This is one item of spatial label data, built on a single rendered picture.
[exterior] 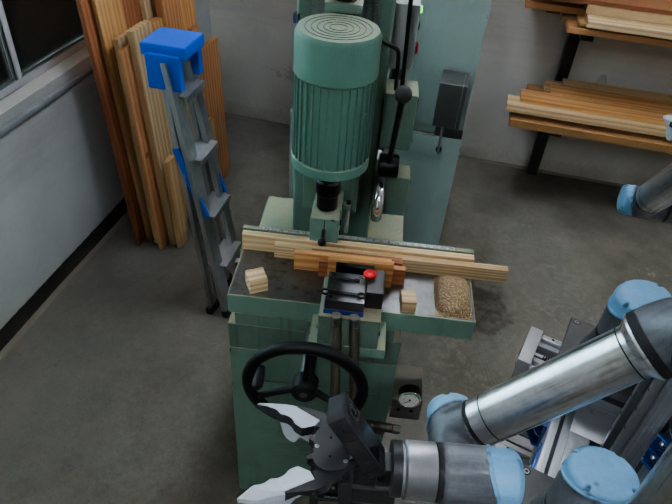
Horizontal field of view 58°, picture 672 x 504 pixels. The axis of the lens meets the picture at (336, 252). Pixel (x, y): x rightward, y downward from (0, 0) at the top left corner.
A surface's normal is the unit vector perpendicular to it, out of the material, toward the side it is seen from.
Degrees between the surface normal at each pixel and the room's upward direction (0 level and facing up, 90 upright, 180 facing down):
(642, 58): 90
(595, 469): 7
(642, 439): 90
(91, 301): 0
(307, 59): 90
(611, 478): 7
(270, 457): 90
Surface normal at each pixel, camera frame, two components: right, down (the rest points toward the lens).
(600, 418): 0.07, -0.77
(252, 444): -0.10, 0.63
